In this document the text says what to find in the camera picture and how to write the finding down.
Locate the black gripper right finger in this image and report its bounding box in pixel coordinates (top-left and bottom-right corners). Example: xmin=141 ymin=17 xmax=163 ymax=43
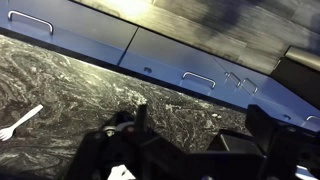
xmin=246 ymin=104 xmax=280 ymax=156

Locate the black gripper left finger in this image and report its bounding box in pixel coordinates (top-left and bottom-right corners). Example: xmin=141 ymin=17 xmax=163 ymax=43
xmin=134 ymin=103 xmax=158 ymax=144

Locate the white plastic fork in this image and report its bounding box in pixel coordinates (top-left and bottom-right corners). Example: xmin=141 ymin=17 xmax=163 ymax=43
xmin=0 ymin=103 xmax=45 ymax=142

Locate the black appliance with steel trim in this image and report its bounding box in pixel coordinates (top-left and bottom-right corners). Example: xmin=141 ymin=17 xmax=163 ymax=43
xmin=269 ymin=45 xmax=320 ymax=111

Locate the blue drawer front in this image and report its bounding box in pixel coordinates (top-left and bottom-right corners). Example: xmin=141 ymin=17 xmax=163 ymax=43
xmin=0 ymin=0 xmax=139 ymax=67
xmin=118 ymin=27 xmax=320 ymax=133

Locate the long silver drawer handle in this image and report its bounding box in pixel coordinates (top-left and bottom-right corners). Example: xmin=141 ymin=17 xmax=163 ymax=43
xmin=7 ymin=9 xmax=55 ymax=36

